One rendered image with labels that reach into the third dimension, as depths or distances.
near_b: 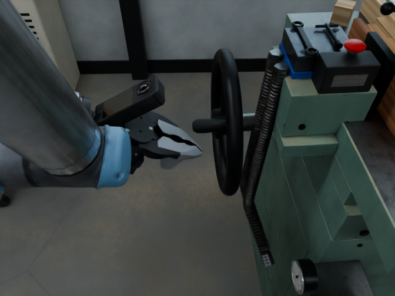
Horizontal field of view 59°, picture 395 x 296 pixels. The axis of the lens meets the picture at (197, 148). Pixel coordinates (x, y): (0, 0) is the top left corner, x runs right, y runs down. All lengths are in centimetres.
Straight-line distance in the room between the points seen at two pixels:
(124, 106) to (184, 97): 152
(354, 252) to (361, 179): 23
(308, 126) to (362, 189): 13
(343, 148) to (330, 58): 15
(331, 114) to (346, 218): 17
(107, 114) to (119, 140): 13
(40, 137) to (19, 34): 9
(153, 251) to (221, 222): 30
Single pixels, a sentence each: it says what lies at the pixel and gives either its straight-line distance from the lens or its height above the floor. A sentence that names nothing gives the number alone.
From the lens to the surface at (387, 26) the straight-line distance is 83.
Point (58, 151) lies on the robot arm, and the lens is 33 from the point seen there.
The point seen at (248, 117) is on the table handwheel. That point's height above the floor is 83.
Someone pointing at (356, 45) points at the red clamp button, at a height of 102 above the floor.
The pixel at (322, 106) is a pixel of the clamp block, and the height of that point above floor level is 94.
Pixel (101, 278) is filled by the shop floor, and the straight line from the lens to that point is 144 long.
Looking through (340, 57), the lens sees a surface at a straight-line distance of 56.
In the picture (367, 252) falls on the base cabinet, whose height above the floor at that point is 65.
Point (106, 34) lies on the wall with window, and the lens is 213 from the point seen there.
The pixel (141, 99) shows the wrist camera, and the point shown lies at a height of 98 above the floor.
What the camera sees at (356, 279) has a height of 62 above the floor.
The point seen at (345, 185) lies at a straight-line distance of 62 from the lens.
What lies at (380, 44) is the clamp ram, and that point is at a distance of 64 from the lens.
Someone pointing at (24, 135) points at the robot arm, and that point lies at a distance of 29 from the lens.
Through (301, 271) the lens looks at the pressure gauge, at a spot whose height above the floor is 69.
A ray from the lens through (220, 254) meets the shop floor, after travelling 143.
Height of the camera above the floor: 129
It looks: 48 degrees down
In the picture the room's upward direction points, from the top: straight up
